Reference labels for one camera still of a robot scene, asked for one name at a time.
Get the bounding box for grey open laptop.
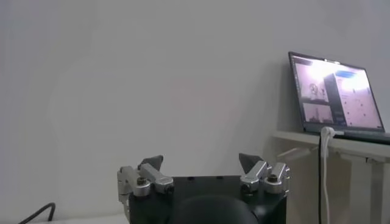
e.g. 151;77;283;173
288;51;390;145

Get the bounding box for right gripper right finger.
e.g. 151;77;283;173
238;153;291;196

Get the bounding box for black cooker power cable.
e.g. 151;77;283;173
16;202;57;224

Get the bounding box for black hanging cable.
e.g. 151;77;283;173
317;136;323;224

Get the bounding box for white side table with laptop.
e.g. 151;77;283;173
271;130;390;224

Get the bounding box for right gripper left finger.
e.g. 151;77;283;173
117;155;175;214

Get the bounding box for white laptop charging cable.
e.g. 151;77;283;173
318;126;345;224

